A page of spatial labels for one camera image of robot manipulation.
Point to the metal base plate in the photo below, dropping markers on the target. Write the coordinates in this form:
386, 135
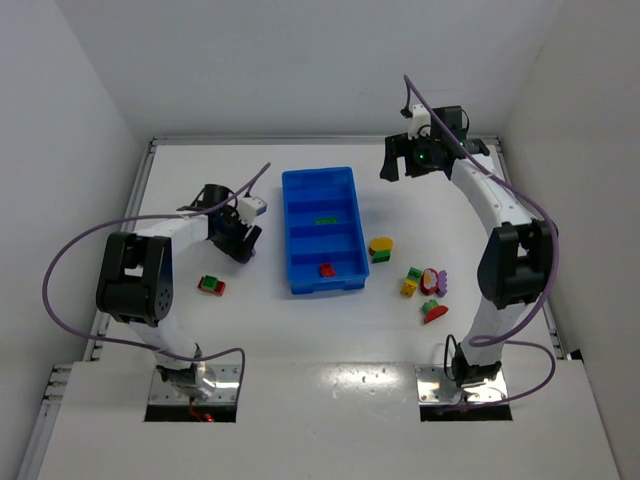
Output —
436, 390
202, 384

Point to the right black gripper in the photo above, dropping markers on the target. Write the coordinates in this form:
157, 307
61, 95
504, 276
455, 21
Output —
406, 160

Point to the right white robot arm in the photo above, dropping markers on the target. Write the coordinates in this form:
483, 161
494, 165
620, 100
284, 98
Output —
516, 267

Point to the green striped lego brick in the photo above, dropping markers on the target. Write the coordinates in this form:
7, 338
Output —
414, 274

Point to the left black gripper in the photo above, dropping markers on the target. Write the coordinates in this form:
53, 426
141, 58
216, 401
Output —
240, 245

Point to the red lego brick left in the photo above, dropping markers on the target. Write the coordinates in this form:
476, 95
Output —
219, 291

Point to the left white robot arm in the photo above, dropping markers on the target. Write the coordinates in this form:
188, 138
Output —
135, 285

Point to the yellow oval lego piece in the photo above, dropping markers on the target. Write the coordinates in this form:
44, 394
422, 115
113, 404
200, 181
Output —
380, 244

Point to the red half round lego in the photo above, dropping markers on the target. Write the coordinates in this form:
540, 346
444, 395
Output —
432, 313

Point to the yellow lego brick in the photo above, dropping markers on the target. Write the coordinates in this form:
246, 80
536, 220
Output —
408, 288

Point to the red white flower lego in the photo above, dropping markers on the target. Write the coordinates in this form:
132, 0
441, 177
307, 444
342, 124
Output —
429, 282

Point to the green small lego brick right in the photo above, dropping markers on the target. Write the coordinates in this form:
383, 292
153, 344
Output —
429, 305

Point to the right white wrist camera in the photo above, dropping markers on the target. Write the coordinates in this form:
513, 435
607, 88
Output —
420, 121

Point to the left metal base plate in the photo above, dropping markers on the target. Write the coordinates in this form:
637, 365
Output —
202, 384

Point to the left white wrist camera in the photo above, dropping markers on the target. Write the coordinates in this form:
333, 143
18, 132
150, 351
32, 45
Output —
250, 207

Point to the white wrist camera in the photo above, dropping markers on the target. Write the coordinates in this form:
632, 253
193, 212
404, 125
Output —
250, 207
420, 121

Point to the small red lego brick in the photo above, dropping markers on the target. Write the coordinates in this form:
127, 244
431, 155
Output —
327, 270

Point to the green sloped lego brick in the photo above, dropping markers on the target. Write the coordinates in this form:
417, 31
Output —
381, 256

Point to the blue divided plastic bin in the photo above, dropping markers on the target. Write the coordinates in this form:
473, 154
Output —
309, 194

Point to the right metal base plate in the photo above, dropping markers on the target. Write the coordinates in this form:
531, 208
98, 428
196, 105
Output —
436, 390

